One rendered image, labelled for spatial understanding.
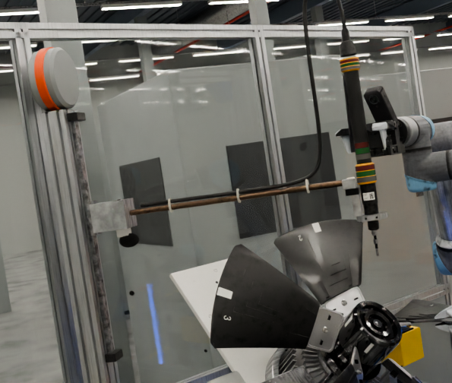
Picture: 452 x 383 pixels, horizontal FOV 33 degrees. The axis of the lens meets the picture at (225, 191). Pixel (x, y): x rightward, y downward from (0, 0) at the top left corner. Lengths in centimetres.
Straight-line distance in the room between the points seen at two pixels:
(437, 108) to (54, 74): 447
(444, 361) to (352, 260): 148
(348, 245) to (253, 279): 34
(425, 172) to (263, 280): 56
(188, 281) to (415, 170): 63
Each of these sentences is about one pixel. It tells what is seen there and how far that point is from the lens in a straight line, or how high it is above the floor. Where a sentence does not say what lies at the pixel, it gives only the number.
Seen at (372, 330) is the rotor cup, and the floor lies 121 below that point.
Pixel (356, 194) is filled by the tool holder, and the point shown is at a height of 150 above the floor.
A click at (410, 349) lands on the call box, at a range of 225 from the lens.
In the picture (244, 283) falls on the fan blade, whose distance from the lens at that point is 163.
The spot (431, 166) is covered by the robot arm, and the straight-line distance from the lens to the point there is 198.
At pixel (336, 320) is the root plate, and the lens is 171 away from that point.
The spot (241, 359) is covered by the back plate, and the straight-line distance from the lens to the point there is 184.
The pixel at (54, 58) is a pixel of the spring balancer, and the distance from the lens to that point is 192.
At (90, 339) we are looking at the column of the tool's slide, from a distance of 195.
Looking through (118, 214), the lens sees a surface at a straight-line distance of 187.
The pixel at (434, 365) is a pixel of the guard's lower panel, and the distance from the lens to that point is 322.
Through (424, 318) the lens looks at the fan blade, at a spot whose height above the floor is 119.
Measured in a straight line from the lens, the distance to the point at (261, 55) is 258.
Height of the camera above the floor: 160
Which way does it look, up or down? 2 degrees down
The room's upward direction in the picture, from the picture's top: 9 degrees counter-clockwise
